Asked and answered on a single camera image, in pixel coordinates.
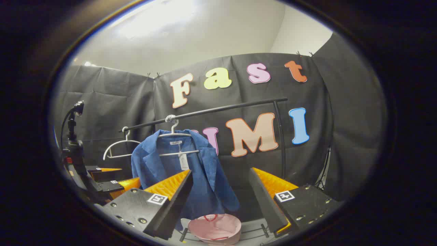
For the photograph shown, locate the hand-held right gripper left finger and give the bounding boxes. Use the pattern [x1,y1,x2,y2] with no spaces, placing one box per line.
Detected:
[102,169,194,240]

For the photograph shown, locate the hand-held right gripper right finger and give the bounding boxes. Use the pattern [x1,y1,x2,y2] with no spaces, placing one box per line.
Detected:
[249,167,342,238]

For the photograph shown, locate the blue corduroy jacket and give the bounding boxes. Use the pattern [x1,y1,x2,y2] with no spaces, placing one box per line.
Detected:
[131,129,240,231]

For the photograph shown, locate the pink laundry hamper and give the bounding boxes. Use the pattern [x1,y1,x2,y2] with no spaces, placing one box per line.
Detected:
[188,214,242,245]

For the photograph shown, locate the white plastic hanger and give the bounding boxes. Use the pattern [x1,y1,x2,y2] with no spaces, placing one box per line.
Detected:
[103,126,141,161]
[158,114,200,158]

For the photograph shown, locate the black clothes rack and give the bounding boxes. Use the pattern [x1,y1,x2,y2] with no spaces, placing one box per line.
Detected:
[119,97,289,243]

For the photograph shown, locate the black backdrop cloth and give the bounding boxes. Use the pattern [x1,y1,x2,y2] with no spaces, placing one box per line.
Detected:
[55,32,388,203]

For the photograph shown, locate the black cables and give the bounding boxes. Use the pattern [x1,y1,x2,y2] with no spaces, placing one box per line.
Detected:
[315,146,332,190]

